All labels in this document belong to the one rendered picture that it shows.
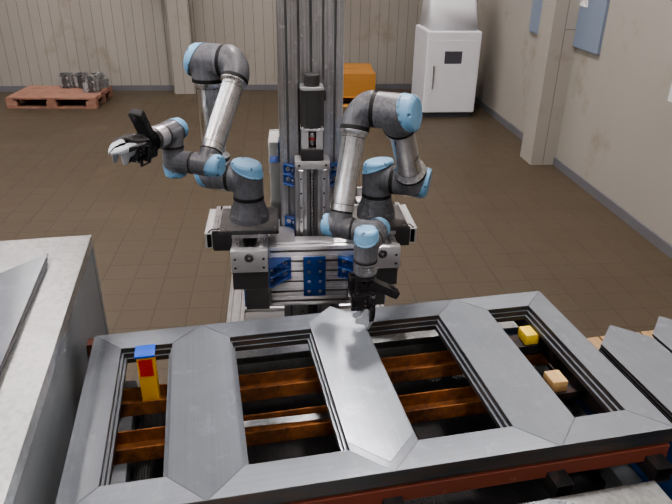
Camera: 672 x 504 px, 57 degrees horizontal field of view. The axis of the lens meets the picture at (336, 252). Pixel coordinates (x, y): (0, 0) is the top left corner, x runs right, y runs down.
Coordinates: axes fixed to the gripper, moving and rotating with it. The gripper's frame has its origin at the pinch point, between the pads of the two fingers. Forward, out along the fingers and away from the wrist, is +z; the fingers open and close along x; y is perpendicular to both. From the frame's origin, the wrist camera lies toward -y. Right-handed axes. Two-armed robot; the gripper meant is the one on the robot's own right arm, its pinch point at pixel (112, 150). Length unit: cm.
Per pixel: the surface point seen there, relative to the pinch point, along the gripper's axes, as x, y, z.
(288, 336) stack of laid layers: -56, 54, -13
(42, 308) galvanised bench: 4.7, 41.7, 27.0
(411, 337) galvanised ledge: -91, 66, -52
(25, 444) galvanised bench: -31, 38, 70
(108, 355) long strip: -11, 59, 19
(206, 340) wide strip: -34, 55, 1
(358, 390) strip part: -87, 48, 6
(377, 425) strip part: -96, 47, 18
